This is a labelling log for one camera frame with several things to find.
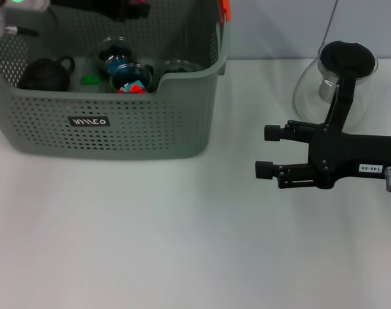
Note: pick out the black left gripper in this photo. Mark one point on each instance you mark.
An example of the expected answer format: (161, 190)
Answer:
(85, 6)

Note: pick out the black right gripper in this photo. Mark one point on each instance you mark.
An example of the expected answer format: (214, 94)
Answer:
(356, 151)

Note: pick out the glass teacup black sleeve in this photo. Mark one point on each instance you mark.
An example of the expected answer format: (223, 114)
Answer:
(114, 48)
(182, 67)
(148, 77)

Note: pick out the blue square brick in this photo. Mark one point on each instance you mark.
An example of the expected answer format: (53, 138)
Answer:
(124, 72)

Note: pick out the teal square brick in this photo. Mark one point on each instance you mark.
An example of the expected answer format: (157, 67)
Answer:
(129, 87)

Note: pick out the large orange-red brick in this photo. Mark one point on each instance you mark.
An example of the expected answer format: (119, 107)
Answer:
(139, 88)

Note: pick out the green brick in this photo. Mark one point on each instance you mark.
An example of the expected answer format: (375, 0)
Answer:
(89, 79)

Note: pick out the orange bin clip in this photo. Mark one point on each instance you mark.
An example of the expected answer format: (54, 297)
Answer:
(226, 9)

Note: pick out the grey perforated storage bin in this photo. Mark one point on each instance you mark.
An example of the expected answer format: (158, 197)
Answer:
(156, 128)

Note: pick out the dark clay teapot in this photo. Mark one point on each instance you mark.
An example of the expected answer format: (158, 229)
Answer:
(42, 75)

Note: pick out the glass teapot black lid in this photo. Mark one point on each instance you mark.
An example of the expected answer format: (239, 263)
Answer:
(348, 58)

